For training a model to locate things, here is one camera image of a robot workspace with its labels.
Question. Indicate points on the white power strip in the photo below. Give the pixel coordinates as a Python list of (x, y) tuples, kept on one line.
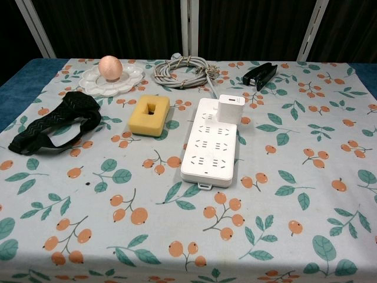
[(206, 153)]

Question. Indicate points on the white charger plug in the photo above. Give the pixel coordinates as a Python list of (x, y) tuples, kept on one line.
[(229, 110)]

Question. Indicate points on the yellow sponge with hole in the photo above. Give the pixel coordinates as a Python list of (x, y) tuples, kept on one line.
[(141, 121)]

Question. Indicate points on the floral orange fruit tablecloth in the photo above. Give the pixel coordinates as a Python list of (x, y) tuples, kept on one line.
[(188, 224)]

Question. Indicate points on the white flower-shaped palette dish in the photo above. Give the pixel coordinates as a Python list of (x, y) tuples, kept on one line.
[(129, 81)]

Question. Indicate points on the black stapler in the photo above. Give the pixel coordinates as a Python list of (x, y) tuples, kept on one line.
[(260, 76)]

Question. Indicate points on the pink egg-shaped ball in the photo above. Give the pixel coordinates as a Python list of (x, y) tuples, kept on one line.
[(110, 68)]

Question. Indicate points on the black pleated curtain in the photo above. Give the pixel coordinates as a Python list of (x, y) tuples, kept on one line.
[(117, 26)]

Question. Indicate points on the white metal frame post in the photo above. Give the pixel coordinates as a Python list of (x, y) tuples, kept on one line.
[(35, 29), (190, 29), (313, 32)]

